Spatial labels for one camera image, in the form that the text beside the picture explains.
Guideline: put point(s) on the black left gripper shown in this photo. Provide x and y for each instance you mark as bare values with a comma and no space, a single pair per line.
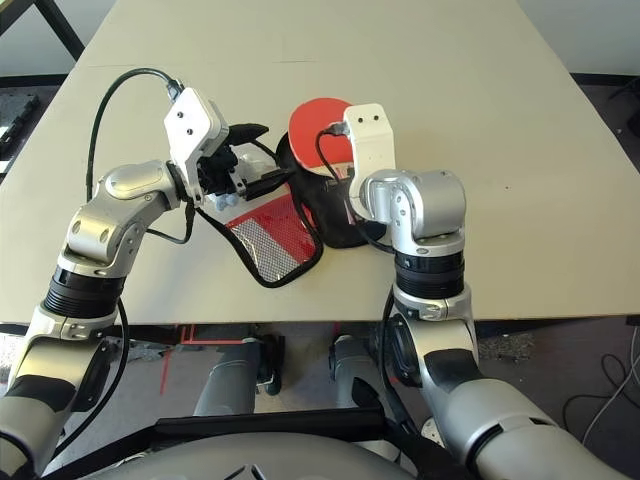
219,170

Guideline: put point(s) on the red ping-pong paddle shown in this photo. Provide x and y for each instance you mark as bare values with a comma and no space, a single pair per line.
307,130

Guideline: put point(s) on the red black paddle case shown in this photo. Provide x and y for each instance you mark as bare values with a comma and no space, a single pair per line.
280,235

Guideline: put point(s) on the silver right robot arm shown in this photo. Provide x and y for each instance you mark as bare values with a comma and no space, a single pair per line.
430,205

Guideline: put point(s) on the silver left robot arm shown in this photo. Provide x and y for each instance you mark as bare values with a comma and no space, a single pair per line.
120,195

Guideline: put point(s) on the grey left robot leg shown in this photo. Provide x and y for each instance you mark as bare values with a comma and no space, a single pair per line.
225,375

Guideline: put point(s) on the grey robot leg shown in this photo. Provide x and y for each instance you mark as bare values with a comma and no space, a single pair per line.
350,365
225,375

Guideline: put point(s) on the grey right robot leg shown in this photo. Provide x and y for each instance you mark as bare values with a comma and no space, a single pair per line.
350,365

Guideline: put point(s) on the black torso harness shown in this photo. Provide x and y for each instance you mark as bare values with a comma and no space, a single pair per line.
275,422

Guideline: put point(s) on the grey robot torso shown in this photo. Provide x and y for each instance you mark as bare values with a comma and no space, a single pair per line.
250,462

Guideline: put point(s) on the dark speckled foam mat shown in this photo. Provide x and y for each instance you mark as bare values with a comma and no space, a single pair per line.
505,347

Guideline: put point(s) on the white perforated shoe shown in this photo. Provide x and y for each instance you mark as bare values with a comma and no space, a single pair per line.
431,431

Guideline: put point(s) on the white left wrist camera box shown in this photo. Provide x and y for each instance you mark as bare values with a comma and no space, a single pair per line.
187,125

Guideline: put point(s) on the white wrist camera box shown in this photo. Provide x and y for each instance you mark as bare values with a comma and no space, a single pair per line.
187,125
372,145

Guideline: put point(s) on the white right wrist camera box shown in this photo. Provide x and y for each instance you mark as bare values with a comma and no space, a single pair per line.
372,145

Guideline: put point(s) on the black metal frame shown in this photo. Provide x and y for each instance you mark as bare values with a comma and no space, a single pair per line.
65,35

